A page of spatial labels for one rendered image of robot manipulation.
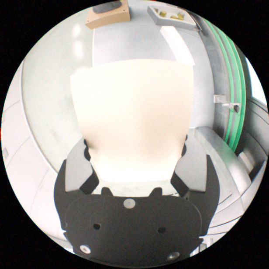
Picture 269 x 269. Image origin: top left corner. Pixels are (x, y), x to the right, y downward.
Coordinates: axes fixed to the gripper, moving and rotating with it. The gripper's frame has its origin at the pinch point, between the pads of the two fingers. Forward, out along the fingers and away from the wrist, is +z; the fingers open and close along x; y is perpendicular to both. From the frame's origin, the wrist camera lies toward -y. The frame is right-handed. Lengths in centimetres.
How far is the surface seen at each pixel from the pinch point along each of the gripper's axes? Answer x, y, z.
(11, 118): -319, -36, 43
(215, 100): 36.7, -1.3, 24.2
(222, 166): 34.0, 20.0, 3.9
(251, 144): 71, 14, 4
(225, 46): 44, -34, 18
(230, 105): 36.7, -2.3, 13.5
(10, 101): -327, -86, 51
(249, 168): 67, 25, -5
